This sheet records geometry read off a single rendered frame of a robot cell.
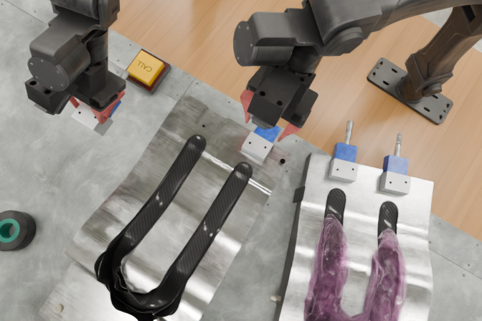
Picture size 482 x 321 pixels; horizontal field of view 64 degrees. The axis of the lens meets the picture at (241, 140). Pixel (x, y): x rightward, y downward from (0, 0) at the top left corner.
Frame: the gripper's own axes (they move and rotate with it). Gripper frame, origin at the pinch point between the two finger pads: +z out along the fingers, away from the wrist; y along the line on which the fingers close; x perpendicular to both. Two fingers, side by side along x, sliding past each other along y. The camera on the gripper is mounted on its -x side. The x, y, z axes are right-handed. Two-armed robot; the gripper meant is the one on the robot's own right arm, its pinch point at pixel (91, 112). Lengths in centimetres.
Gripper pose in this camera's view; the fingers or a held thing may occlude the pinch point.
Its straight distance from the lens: 76.5
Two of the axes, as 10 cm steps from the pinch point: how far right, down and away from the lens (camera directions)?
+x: 4.4, -6.2, 6.5
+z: -2.6, 6.0, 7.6
